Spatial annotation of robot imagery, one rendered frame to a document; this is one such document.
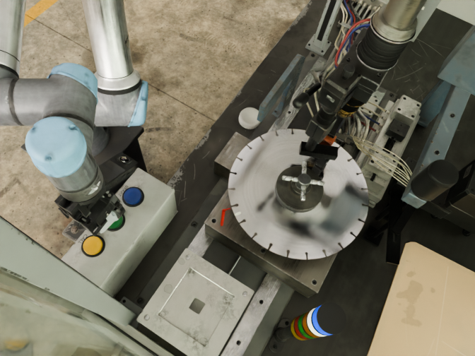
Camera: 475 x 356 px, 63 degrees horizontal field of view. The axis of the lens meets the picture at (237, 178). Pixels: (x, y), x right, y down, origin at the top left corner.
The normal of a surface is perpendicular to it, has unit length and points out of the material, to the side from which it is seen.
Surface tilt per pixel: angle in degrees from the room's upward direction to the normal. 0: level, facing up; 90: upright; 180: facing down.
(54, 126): 0
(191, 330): 0
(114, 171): 30
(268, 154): 0
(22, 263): 90
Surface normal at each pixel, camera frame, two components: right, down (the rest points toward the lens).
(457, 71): -0.52, 0.75
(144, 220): 0.08, -0.43
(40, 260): 0.85, 0.50
